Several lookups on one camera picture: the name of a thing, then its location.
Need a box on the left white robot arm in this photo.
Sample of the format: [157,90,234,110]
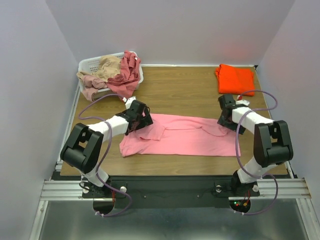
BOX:
[60,97,153,197]

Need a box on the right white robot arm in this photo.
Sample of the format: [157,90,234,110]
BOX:
[217,94,294,195]

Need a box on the folded orange t shirt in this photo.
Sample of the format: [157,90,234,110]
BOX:
[215,64,255,97]

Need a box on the dark red t shirt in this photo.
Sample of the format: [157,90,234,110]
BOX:
[106,51,141,99]

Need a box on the dusty pink t shirt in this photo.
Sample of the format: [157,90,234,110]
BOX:
[82,75,107,102]

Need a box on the beige t shirt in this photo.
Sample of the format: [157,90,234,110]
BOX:
[76,55,121,81]

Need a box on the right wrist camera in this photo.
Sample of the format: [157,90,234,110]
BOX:
[235,95,250,108]

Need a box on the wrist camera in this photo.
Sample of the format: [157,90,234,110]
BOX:
[235,95,250,108]
[122,96,136,109]

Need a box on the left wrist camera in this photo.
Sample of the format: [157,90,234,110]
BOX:
[122,96,136,109]

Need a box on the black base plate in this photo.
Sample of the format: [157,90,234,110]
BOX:
[82,175,261,216]

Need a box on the aluminium frame rail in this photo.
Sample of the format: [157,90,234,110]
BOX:
[27,82,88,240]

